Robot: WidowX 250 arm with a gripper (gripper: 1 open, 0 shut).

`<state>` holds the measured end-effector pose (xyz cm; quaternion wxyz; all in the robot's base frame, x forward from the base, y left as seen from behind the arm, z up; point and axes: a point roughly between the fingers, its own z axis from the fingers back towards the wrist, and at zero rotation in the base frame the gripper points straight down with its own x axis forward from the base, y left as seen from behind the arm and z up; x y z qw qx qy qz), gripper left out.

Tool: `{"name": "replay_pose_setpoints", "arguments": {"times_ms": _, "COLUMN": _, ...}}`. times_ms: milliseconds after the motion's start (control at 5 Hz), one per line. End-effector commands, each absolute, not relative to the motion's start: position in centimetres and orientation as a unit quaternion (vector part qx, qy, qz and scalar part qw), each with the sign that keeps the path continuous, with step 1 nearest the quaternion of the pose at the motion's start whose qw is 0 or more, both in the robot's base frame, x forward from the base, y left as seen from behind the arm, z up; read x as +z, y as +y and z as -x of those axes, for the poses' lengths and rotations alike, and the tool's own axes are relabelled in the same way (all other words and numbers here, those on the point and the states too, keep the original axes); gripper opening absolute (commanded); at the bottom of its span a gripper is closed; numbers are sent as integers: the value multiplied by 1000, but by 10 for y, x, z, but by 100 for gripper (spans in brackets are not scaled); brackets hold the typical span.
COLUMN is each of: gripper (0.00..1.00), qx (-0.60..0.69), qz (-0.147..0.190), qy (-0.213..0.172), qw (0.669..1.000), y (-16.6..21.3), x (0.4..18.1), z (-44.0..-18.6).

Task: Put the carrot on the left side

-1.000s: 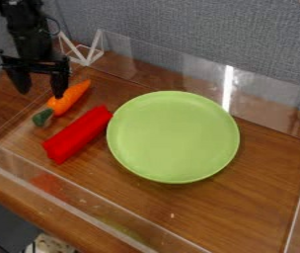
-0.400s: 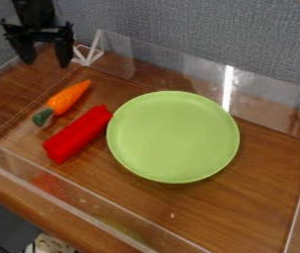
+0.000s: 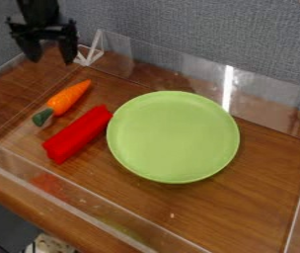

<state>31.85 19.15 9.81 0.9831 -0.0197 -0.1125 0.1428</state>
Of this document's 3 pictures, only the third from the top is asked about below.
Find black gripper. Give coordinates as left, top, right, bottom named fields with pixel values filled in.
left=5, top=14, right=77, bottom=64

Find orange toy carrot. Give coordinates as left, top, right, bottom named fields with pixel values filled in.
left=33, top=79, right=90, bottom=127

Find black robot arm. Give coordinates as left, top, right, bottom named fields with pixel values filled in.
left=6, top=0, right=78, bottom=65

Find light green plate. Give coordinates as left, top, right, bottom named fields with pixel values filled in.
left=106, top=91, right=240, bottom=184

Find clear acrylic corner bracket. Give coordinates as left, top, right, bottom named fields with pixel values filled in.
left=73, top=30, right=104, bottom=66

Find clear acrylic enclosure walls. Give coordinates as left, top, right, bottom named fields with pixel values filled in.
left=0, top=31, right=300, bottom=253

